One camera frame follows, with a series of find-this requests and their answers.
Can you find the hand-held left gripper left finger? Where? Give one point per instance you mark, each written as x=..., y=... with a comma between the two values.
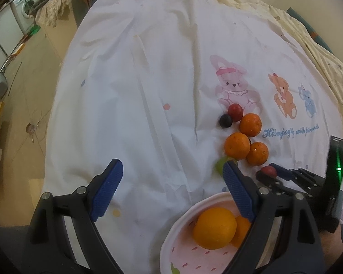
x=107, y=189

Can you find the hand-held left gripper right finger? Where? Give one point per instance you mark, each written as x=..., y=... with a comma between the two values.
x=240, y=191

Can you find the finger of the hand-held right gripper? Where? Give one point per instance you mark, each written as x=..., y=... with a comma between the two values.
x=267, y=181
x=283, y=171

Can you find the red plum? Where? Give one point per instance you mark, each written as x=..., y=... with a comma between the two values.
x=268, y=171
x=235, y=112

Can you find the small orange mandarin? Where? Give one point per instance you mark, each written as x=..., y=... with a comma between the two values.
x=236, y=146
x=257, y=153
x=250, y=124

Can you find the green plum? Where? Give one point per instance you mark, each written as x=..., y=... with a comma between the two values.
x=219, y=165

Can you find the dark purple grape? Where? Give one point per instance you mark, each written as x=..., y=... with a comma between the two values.
x=225, y=120

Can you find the white strawberry print plate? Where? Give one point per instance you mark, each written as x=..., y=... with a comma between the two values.
x=188, y=259

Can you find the deep orange round orange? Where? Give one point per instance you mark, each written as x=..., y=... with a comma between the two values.
x=242, y=231

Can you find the large yellow-orange orange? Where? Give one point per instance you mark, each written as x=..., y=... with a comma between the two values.
x=214, y=228

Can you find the white cartoon printed blanket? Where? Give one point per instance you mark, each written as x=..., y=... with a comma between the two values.
x=131, y=91

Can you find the dark grey cloth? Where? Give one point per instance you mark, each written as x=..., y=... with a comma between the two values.
x=8, y=251

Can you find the metal pole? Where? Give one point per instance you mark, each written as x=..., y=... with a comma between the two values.
x=14, y=52

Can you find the cream floral cloth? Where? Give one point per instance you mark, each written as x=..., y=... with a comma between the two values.
x=53, y=8

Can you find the white cabinet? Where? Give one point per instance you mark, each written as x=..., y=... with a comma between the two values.
x=2, y=31

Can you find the white washing machine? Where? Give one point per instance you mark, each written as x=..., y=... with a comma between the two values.
x=25, y=7

